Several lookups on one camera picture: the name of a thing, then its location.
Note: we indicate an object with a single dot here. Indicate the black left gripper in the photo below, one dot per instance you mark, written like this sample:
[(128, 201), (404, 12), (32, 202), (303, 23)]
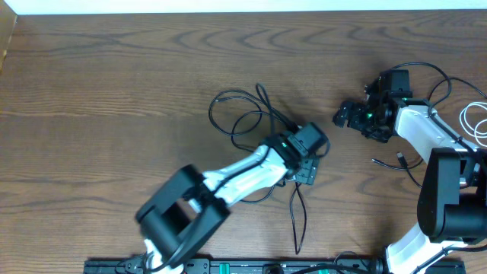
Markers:
[(309, 178)]

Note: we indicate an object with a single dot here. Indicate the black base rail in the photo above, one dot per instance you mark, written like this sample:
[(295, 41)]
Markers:
[(134, 265)]

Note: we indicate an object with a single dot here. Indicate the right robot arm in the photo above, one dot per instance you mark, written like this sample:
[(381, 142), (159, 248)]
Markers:
[(451, 210)]

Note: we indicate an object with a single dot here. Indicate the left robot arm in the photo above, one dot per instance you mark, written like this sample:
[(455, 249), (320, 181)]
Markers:
[(190, 207)]

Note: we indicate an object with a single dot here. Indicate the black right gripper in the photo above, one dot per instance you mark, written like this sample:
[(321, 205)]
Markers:
[(356, 109)]

